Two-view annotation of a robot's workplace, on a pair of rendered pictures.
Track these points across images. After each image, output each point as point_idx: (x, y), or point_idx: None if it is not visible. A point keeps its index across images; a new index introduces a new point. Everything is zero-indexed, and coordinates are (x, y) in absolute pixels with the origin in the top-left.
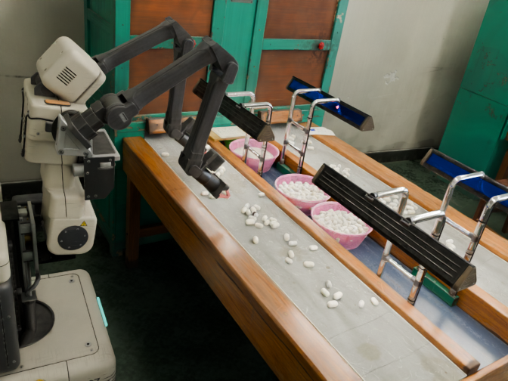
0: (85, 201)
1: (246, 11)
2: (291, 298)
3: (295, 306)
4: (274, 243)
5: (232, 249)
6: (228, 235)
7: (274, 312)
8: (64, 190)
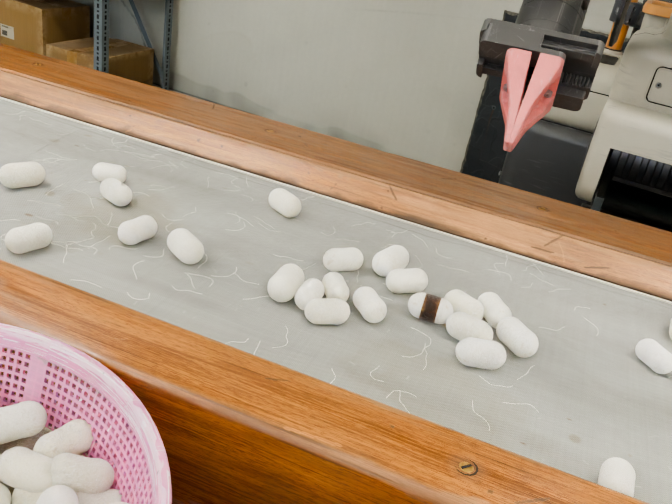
0: (628, 61)
1: None
2: (42, 113)
3: (19, 93)
4: (213, 227)
5: (298, 141)
6: (363, 171)
7: (68, 64)
8: (656, 35)
